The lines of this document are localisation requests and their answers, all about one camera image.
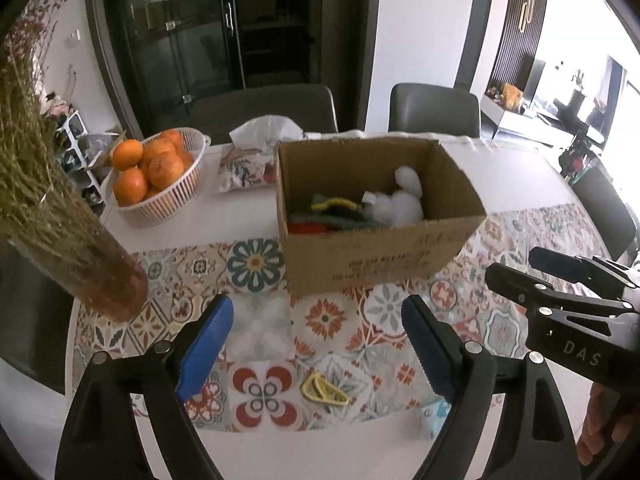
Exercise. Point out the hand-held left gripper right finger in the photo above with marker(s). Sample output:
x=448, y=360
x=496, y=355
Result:
x=430, y=350

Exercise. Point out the dark slatted wall panel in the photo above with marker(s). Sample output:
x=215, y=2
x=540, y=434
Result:
x=517, y=20

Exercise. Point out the white media cabinet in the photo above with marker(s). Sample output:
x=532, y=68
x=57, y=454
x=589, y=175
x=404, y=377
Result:
x=520, y=122

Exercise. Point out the teal tissue packet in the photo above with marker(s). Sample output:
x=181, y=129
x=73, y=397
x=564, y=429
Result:
x=435, y=417

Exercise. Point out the flat screen television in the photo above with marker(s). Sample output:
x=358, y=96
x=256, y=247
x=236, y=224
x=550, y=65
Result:
x=534, y=80

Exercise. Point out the white plush rabbit toy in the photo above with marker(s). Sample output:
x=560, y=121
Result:
x=402, y=205

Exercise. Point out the grey dining chair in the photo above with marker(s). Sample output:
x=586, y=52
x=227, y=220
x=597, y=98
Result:
x=435, y=110
x=30, y=330
x=605, y=210
x=265, y=107

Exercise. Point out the floral tissue pack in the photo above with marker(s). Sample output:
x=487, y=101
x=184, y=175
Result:
x=247, y=165

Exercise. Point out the white storage rack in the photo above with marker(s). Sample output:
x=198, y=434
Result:
x=82, y=160

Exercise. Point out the pile of oranges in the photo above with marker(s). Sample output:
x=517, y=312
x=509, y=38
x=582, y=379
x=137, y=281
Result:
x=160, y=167

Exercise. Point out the white plastic fruit basket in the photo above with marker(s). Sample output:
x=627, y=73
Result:
x=170, y=200

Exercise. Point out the dried flower bunch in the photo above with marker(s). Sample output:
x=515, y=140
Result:
x=35, y=175

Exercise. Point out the dark glass sliding door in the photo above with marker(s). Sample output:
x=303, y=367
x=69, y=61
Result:
x=200, y=35

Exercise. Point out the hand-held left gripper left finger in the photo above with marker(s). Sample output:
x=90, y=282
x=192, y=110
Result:
x=205, y=350

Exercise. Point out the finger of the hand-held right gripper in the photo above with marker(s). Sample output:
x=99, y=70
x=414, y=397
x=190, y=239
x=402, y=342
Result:
x=515, y=285
x=552, y=262

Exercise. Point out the patterned table runner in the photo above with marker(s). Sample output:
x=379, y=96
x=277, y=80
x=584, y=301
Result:
x=320, y=320

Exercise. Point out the grey green knitted cloth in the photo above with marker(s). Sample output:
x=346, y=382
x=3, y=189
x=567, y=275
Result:
x=340, y=212

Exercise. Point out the person's right hand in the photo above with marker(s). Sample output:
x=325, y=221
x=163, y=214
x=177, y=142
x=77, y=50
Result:
x=607, y=420

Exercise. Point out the dark interior door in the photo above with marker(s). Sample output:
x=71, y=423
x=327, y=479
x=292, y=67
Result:
x=472, y=30

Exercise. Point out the glass vase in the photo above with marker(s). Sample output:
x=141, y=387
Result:
x=100, y=280

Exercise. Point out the brown cardboard box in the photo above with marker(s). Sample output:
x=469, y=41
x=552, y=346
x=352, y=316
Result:
x=380, y=260

